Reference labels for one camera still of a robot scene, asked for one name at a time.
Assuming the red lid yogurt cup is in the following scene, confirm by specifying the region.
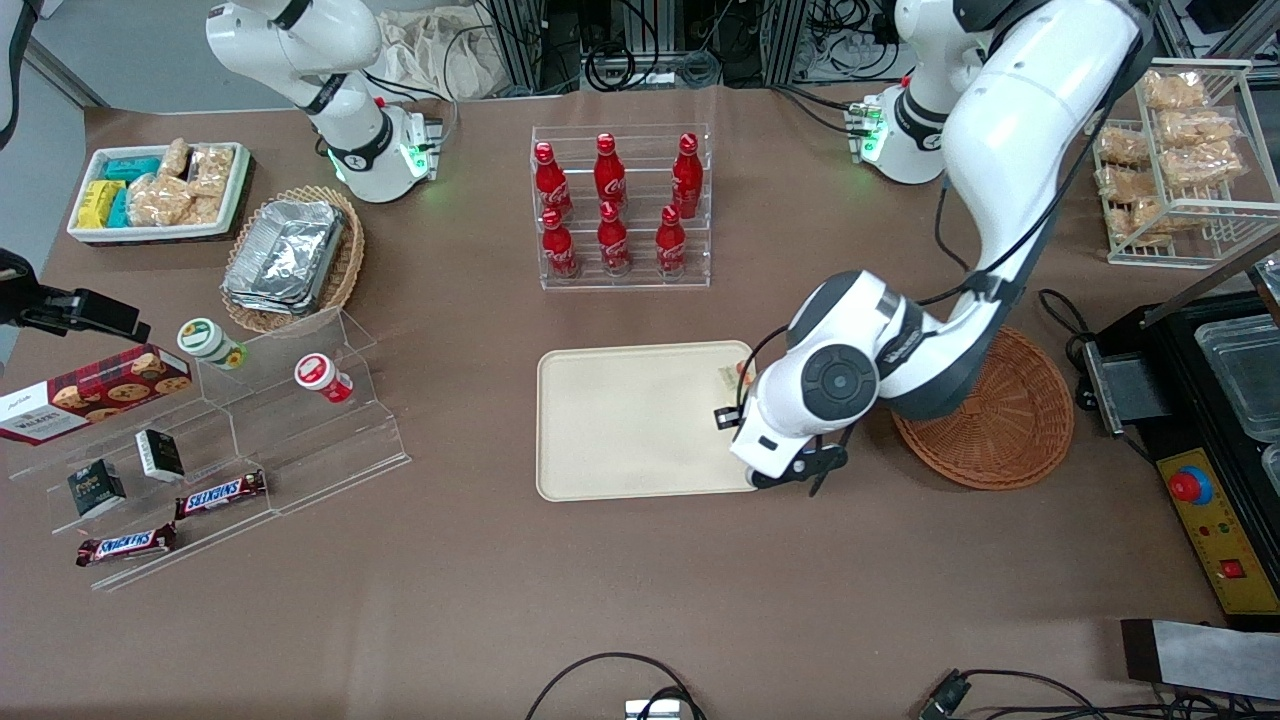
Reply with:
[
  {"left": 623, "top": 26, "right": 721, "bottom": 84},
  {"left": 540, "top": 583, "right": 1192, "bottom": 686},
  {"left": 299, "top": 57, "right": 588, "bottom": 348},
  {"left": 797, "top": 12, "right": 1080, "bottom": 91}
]
[{"left": 293, "top": 352, "right": 355, "bottom": 405}]

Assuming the white wire rack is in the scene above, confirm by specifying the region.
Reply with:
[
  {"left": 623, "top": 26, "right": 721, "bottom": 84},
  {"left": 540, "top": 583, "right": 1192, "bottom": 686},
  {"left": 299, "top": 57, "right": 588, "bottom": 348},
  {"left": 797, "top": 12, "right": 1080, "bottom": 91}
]
[{"left": 1090, "top": 57, "right": 1280, "bottom": 269}]

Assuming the black hanging cable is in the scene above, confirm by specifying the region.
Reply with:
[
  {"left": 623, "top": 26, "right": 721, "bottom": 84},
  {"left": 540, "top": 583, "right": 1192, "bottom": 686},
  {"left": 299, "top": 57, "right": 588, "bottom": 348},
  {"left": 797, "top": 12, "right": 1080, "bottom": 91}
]
[{"left": 0, "top": 0, "right": 43, "bottom": 151}]

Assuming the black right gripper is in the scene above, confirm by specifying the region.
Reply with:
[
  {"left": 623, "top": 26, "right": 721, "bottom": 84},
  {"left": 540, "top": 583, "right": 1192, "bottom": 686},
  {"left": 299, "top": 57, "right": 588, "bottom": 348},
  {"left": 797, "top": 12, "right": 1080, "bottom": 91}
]
[{"left": 0, "top": 249, "right": 152, "bottom": 345}]

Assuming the grey black flat strip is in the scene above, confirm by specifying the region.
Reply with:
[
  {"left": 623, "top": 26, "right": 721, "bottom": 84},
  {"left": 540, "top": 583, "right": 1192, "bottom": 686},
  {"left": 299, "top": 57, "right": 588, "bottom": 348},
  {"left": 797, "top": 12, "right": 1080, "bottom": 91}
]
[{"left": 1119, "top": 617, "right": 1280, "bottom": 702}]

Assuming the red cola bottle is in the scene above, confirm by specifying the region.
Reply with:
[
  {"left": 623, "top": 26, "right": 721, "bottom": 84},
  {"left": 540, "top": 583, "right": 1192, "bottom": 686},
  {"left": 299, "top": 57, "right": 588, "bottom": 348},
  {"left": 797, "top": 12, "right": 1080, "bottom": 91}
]
[
  {"left": 539, "top": 206, "right": 582, "bottom": 281},
  {"left": 596, "top": 200, "right": 633, "bottom": 278},
  {"left": 670, "top": 132, "right": 705, "bottom": 220},
  {"left": 593, "top": 132, "right": 629, "bottom": 207},
  {"left": 654, "top": 204, "right": 690, "bottom": 278},
  {"left": 533, "top": 141, "right": 575, "bottom": 222}
]

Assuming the clear acrylic bottle rack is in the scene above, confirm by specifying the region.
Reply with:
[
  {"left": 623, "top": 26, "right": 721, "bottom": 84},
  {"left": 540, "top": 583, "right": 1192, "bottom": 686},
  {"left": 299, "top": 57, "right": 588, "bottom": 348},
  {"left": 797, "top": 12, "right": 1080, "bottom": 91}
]
[{"left": 530, "top": 123, "right": 712, "bottom": 292}]

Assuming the stack of foil trays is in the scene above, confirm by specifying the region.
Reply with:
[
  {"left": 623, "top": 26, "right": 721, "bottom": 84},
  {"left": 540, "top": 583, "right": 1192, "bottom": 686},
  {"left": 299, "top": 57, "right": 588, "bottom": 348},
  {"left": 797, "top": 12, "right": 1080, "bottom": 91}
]
[{"left": 221, "top": 199, "right": 348, "bottom": 317}]

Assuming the black cable with plug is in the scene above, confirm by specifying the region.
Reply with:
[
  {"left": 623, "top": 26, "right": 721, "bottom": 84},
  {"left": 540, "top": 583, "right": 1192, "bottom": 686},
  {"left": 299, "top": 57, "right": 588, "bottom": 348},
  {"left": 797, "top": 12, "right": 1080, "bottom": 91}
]
[{"left": 917, "top": 667, "right": 1280, "bottom": 720}]

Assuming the beige plastic tray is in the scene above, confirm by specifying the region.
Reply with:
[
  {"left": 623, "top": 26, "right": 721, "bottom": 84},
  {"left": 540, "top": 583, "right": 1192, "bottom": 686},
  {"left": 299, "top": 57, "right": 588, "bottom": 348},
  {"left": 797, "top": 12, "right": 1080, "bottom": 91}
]
[{"left": 535, "top": 340, "right": 769, "bottom": 503}]

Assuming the round brown wicker basket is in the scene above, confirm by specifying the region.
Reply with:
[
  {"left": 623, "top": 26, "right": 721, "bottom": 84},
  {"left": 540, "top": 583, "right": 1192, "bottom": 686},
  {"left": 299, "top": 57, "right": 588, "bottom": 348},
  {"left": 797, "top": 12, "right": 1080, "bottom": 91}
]
[{"left": 890, "top": 326, "right": 1077, "bottom": 492}]

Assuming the red tartan cookie box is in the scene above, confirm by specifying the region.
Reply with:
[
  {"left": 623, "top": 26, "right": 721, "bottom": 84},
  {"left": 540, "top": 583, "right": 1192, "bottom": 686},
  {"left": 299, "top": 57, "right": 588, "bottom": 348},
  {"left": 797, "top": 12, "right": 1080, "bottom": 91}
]
[{"left": 0, "top": 342, "right": 194, "bottom": 447}]

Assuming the yellow snack pack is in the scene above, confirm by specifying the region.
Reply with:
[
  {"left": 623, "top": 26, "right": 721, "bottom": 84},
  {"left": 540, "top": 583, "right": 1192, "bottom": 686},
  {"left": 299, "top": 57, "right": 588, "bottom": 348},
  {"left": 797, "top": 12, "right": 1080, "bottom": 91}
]
[{"left": 76, "top": 179, "right": 124, "bottom": 230}]

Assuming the clear acrylic stepped shelf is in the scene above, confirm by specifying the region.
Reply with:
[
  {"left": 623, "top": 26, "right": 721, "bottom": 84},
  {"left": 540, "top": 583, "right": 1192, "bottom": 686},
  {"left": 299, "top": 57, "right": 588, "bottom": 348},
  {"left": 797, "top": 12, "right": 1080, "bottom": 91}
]
[{"left": 8, "top": 307, "right": 412, "bottom": 593}]

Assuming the brown Snickers bar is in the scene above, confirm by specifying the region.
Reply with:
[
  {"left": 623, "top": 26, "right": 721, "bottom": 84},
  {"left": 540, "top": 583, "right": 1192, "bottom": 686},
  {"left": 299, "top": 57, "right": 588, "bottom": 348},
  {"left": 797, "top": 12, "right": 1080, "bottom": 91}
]
[
  {"left": 75, "top": 522, "right": 179, "bottom": 569},
  {"left": 174, "top": 469, "right": 269, "bottom": 521}
]

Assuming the oval wicker basket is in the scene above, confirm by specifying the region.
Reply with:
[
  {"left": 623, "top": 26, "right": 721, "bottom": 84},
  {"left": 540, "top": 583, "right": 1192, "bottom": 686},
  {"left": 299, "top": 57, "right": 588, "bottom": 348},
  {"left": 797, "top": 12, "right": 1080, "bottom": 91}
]
[{"left": 221, "top": 185, "right": 367, "bottom": 336}]

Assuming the green lid yogurt cup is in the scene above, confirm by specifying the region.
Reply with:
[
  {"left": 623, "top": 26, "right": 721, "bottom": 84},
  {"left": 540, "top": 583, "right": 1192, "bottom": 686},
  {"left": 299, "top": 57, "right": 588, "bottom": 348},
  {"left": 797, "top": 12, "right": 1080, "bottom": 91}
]
[{"left": 177, "top": 317, "right": 249, "bottom": 372}]

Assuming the black cable by machine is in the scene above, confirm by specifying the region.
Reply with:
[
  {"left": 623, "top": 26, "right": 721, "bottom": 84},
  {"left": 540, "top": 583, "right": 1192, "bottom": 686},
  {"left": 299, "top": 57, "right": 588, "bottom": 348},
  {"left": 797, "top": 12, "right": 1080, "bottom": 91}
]
[{"left": 1037, "top": 288, "right": 1103, "bottom": 373}]

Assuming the fried snack bag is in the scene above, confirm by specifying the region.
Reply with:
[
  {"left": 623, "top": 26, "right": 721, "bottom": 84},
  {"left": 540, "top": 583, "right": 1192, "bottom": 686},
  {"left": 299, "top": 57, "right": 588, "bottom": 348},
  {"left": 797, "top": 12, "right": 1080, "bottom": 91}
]
[
  {"left": 1106, "top": 197, "right": 1167, "bottom": 242},
  {"left": 1159, "top": 141, "right": 1248, "bottom": 190},
  {"left": 1142, "top": 69, "right": 1210, "bottom": 112},
  {"left": 1096, "top": 164, "right": 1162, "bottom": 205},
  {"left": 1158, "top": 107, "right": 1243, "bottom": 147},
  {"left": 1097, "top": 127, "right": 1152, "bottom": 169}
]

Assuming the beige cloth bag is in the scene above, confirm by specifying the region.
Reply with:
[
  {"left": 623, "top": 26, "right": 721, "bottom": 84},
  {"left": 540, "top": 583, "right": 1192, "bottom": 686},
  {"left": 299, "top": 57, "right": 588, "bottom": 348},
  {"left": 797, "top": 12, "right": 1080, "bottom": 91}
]
[{"left": 374, "top": 6, "right": 503, "bottom": 102}]

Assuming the red emergency stop button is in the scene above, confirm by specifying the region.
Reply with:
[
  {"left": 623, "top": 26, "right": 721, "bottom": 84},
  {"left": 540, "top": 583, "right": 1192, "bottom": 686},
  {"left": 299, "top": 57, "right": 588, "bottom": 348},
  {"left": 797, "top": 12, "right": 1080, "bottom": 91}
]
[{"left": 1168, "top": 466, "right": 1214, "bottom": 508}]

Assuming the yellow control panel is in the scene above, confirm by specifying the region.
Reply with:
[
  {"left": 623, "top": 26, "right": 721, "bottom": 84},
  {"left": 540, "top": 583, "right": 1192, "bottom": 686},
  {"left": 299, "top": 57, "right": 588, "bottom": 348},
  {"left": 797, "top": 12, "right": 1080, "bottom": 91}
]
[{"left": 1154, "top": 447, "right": 1280, "bottom": 622}]

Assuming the black sealing machine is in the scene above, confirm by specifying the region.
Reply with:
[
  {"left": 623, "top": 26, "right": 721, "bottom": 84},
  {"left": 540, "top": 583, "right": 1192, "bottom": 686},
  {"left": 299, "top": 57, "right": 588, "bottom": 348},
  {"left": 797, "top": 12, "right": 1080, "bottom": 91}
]
[{"left": 1083, "top": 232, "right": 1280, "bottom": 631}]

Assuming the small dark chocolate box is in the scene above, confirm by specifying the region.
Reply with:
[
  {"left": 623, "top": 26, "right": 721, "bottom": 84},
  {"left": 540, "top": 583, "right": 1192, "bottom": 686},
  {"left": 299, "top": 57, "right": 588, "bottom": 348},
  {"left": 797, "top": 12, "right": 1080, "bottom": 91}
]
[
  {"left": 66, "top": 458, "right": 129, "bottom": 519},
  {"left": 134, "top": 428, "right": 187, "bottom": 484}
]

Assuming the black looped cable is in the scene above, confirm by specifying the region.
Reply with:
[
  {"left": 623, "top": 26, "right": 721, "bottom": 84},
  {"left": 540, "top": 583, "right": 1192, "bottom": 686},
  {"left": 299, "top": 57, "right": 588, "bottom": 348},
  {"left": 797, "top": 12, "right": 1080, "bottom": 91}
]
[{"left": 524, "top": 651, "right": 707, "bottom": 720}]

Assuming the white rectangular snack bin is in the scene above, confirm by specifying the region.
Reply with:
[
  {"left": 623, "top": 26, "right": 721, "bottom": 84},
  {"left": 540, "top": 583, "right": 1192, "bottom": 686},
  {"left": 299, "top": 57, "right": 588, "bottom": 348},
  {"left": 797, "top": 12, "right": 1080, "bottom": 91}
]
[{"left": 67, "top": 142, "right": 252, "bottom": 247}]

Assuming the aluminium frame post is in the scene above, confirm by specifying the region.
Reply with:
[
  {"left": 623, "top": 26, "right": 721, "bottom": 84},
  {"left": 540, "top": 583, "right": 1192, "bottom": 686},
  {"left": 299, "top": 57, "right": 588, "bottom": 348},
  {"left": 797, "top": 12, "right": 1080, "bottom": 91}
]
[
  {"left": 488, "top": 0, "right": 548, "bottom": 93},
  {"left": 768, "top": 0, "right": 813, "bottom": 83}
]

